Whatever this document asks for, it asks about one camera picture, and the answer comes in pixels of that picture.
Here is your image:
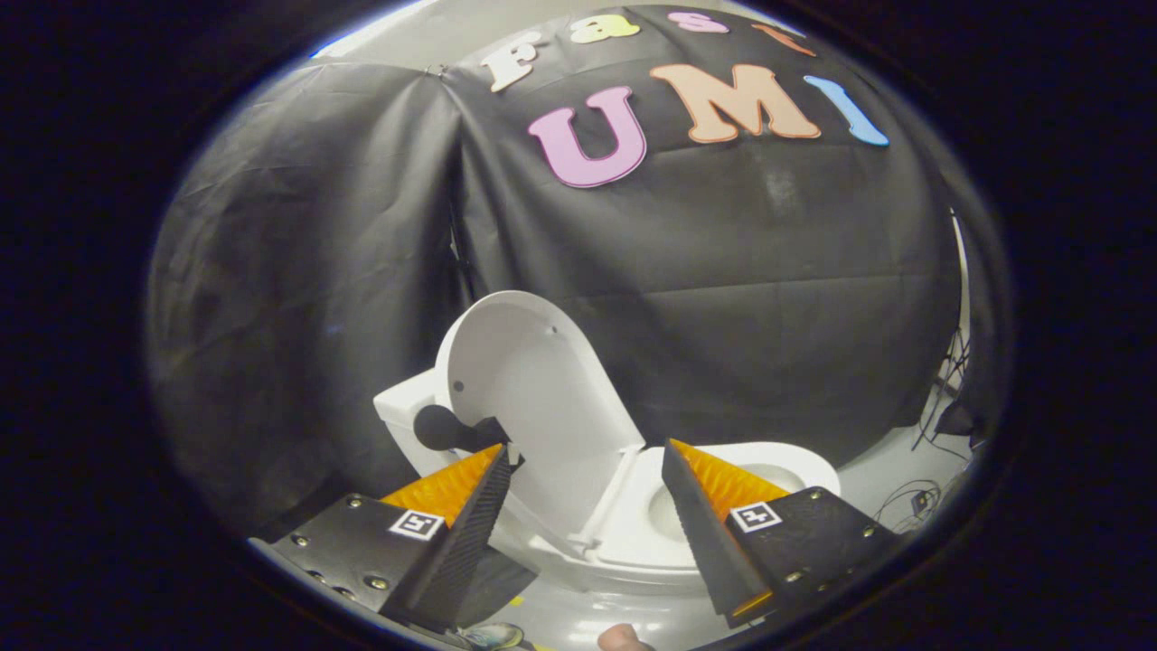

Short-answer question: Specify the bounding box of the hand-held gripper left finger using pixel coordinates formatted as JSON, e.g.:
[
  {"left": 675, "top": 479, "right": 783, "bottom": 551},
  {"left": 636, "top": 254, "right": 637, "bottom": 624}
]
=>
[{"left": 269, "top": 443, "right": 525, "bottom": 636}]

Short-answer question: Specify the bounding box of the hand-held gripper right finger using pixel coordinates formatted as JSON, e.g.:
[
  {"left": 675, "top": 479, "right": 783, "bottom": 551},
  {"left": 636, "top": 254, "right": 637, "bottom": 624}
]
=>
[{"left": 660, "top": 439, "right": 900, "bottom": 629}]

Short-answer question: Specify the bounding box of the dark round lid tab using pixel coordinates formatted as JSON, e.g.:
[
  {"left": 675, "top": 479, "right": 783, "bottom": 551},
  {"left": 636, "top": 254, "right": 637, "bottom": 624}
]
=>
[{"left": 414, "top": 404, "right": 512, "bottom": 453}]

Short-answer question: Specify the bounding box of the white toilet lid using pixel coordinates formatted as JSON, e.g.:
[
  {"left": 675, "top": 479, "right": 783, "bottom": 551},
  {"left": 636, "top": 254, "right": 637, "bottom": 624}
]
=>
[{"left": 434, "top": 290, "right": 647, "bottom": 543}]

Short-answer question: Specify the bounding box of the white toilet seat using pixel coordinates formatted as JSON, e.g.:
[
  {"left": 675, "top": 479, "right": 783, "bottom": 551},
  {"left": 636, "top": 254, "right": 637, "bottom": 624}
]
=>
[{"left": 597, "top": 441, "right": 842, "bottom": 572}]

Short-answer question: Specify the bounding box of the person's light shoe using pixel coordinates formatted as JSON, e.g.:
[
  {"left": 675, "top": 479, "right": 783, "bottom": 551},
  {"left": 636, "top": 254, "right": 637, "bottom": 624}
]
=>
[{"left": 456, "top": 622, "right": 525, "bottom": 650}]

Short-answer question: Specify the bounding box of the black backdrop cloth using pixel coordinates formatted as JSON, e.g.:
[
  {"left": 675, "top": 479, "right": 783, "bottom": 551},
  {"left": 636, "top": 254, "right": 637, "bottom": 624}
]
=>
[{"left": 145, "top": 5, "right": 1009, "bottom": 543}]

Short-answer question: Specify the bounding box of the black looped cable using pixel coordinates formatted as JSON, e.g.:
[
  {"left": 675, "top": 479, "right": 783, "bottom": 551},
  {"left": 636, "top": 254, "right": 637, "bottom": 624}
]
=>
[{"left": 872, "top": 479, "right": 945, "bottom": 534}]

